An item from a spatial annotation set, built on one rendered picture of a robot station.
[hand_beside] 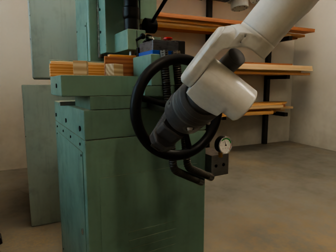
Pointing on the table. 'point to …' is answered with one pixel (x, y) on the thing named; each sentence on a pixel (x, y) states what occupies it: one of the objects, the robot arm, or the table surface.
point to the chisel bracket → (128, 41)
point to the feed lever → (148, 26)
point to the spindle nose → (131, 14)
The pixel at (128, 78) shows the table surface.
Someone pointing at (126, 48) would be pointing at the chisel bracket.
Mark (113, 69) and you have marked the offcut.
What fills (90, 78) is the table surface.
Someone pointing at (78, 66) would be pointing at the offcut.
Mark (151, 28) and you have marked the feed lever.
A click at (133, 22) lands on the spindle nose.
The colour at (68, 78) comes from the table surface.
